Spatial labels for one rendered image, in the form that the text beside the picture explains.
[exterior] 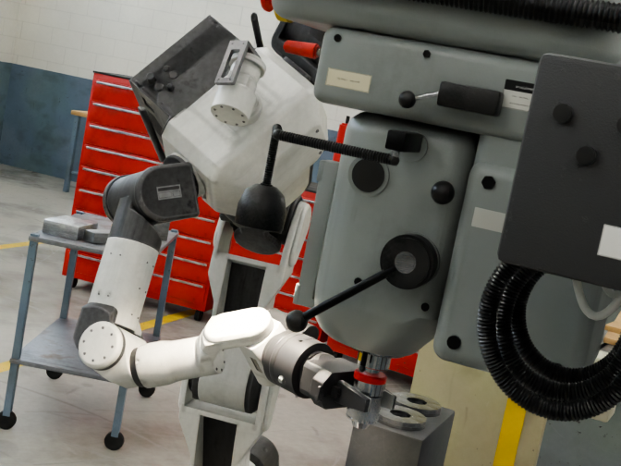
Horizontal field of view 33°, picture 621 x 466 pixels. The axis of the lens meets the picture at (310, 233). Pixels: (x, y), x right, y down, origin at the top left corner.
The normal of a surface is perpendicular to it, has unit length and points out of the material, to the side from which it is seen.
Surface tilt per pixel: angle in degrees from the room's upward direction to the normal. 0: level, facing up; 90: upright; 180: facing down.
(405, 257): 90
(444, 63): 90
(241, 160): 86
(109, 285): 67
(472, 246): 90
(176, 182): 72
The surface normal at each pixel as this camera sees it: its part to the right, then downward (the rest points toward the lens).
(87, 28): -0.36, 0.07
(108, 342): -0.33, -0.33
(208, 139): -0.08, -0.43
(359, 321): -0.41, 0.51
